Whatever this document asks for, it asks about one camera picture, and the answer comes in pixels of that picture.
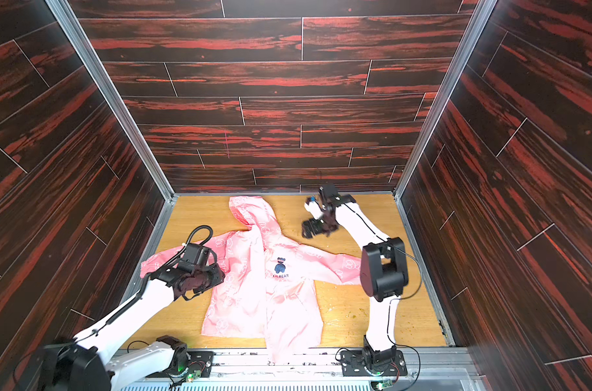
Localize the pink hooded jacket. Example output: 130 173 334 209
138 195 363 365

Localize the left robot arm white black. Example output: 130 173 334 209
37 244 225 390

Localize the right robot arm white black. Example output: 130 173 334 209
302 184 409 363

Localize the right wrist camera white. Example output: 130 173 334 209
305 196 324 220

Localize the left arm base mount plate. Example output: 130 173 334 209
147 350 215 381

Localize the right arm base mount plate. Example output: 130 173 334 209
335 348 408 377

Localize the aluminium front rail frame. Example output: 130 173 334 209
120 348 488 390

